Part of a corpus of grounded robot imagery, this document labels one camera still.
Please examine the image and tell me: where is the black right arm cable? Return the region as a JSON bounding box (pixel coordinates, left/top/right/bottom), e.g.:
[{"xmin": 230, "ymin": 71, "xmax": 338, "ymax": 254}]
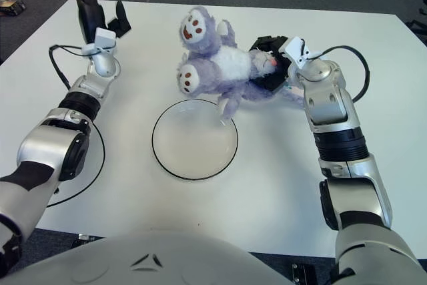
[{"xmin": 308, "ymin": 44, "xmax": 372, "ymax": 103}]

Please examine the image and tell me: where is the metal table bracket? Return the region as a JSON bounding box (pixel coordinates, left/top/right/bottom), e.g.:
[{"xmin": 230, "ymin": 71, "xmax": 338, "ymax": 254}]
[
  {"xmin": 290, "ymin": 262, "xmax": 316, "ymax": 285},
  {"xmin": 76, "ymin": 233, "xmax": 104, "ymax": 244}
]

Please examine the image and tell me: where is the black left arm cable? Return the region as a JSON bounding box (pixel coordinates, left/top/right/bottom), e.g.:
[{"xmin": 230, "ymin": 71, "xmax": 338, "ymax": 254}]
[{"xmin": 45, "ymin": 43, "xmax": 107, "ymax": 208}]

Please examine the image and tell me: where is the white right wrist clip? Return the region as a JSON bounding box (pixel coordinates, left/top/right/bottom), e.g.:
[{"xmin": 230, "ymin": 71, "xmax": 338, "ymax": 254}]
[{"xmin": 285, "ymin": 35, "xmax": 322, "ymax": 71}]

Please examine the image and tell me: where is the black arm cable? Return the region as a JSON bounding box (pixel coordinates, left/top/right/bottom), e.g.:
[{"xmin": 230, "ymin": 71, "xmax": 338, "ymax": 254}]
[
  {"xmin": 308, "ymin": 44, "xmax": 372, "ymax": 103},
  {"xmin": 45, "ymin": 43, "xmax": 107, "ymax": 208}
]

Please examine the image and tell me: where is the black office chair base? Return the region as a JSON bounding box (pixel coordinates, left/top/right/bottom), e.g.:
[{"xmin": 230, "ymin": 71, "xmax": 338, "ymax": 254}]
[{"xmin": 406, "ymin": 0, "xmax": 427, "ymax": 45}]

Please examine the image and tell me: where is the purple plush bear doll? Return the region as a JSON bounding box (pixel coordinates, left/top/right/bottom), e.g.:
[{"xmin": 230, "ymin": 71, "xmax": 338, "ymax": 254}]
[{"xmin": 175, "ymin": 7, "xmax": 306, "ymax": 122}]

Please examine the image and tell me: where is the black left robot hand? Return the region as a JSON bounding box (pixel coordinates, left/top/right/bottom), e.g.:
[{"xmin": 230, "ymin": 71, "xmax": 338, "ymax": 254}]
[{"xmin": 73, "ymin": 0, "xmax": 132, "ymax": 46}]

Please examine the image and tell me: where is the grey robot torso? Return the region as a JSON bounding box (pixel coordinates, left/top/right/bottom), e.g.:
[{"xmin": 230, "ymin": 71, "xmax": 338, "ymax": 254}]
[{"xmin": 0, "ymin": 230, "xmax": 298, "ymax": 285}]

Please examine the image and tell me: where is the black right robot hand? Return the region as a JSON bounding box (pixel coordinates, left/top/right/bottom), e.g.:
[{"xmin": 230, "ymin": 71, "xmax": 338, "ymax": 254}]
[{"xmin": 248, "ymin": 35, "xmax": 295, "ymax": 93}]

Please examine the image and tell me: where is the dark cardboard box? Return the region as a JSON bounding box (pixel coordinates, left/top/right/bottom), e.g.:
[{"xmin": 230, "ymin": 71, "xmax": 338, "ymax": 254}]
[{"xmin": 0, "ymin": 0, "xmax": 27, "ymax": 16}]

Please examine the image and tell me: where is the white plate with black rim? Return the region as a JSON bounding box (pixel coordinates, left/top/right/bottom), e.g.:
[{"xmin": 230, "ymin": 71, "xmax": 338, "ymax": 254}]
[{"xmin": 151, "ymin": 98, "xmax": 240, "ymax": 181}]

